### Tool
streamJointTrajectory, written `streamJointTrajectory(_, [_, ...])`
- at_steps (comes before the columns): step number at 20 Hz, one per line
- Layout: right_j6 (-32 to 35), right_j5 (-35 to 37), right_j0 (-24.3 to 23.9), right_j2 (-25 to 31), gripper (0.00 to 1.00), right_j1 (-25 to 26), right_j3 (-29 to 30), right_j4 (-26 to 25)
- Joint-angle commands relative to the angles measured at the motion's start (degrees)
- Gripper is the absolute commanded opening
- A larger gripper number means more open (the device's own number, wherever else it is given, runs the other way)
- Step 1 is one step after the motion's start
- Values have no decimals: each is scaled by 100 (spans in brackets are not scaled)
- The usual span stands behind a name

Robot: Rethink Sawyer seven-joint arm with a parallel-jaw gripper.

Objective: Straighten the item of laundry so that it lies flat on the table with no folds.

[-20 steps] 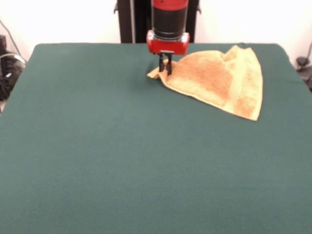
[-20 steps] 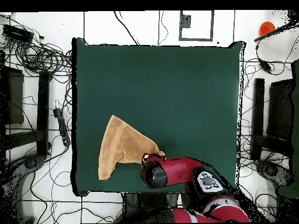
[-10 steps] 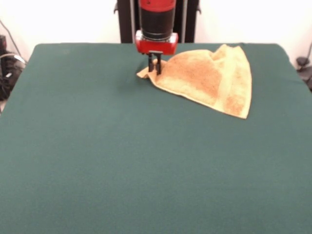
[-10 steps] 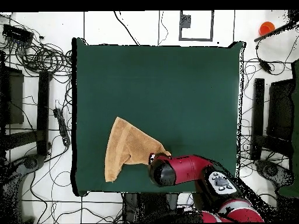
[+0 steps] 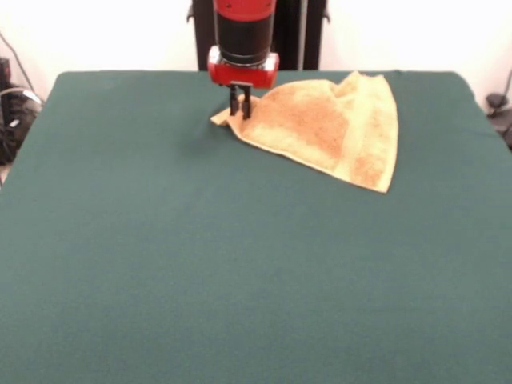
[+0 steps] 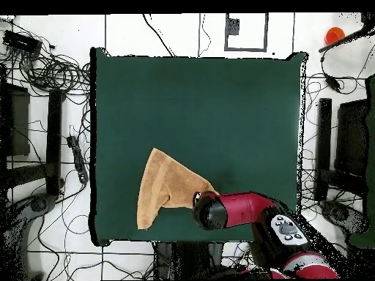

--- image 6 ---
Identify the black power strip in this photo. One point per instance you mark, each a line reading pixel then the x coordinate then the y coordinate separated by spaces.
pixel 77 158

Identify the hanging green cloth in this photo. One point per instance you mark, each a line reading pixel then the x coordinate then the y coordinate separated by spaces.
pixel 371 140

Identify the dark green table cloth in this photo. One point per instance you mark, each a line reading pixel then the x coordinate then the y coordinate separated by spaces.
pixel 190 96

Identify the dark flat panel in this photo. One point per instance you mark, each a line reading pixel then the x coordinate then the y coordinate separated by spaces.
pixel 19 123
pixel 351 137

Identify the orange cup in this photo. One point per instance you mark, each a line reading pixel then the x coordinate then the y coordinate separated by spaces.
pixel 334 35

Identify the black rod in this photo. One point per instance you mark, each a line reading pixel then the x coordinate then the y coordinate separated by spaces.
pixel 342 39

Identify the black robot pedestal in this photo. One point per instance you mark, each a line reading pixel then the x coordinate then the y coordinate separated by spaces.
pixel 187 260

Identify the grey square floor frame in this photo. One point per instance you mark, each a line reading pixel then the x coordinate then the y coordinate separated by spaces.
pixel 266 32

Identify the black stand bar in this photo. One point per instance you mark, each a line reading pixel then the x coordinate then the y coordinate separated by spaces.
pixel 54 140
pixel 323 146

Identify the black electronics box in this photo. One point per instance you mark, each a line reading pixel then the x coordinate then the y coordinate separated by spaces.
pixel 22 42

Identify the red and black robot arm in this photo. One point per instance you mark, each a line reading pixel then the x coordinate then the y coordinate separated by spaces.
pixel 243 209

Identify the black power adapter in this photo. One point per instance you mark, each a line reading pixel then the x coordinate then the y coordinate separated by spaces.
pixel 332 82

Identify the tan terry towel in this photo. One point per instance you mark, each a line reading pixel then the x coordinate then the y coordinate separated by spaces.
pixel 167 184

